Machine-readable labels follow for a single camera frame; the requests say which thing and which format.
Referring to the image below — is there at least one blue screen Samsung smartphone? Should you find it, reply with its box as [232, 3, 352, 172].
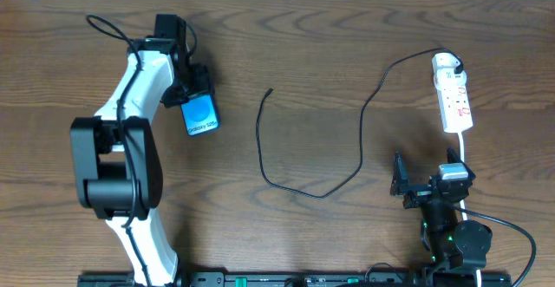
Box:
[180, 95, 219, 136]

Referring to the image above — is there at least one black USB charging cable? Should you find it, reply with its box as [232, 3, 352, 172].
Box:
[254, 47, 465, 200]

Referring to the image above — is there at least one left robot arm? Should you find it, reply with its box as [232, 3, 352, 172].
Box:
[70, 14, 220, 286]

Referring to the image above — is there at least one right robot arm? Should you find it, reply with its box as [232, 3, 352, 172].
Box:
[390, 148, 493, 286]

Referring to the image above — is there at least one white power strip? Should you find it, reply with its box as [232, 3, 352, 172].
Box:
[432, 52, 473, 134]

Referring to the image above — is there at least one white power strip cord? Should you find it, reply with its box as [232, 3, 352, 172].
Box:
[457, 131, 483, 287]

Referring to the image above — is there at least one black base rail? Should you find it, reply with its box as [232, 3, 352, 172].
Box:
[76, 269, 512, 287]

